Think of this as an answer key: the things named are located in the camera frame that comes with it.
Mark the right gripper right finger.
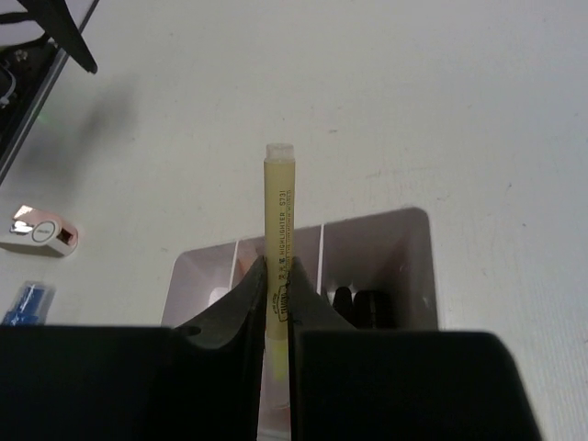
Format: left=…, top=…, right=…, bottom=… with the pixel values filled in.
left=288, top=259, right=541, bottom=440

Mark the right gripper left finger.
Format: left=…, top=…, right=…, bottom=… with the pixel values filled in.
left=1, top=258, right=267, bottom=440

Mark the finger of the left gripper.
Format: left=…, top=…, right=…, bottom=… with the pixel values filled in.
left=18, top=0, right=98, bottom=74

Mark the pink black highlighter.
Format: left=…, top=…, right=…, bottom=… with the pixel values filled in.
left=353, top=290, right=394, bottom=329

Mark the yellow thin marker pen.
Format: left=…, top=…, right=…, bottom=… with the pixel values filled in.
left=264, top=143, right=296, bottom=410

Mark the left white compartment organizer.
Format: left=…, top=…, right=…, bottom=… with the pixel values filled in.
left=162, top=207, right=438, bottom=330

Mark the blue clear spray bottle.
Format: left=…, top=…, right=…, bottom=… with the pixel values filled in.
left=1, top=281, right=55, bottom=326

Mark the pink white stapler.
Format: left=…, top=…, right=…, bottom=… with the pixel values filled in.
left=1, top=205, right=79, bottom=258

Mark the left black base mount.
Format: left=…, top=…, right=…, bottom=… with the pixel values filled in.
left=0, top=0, right=100, bottom=185

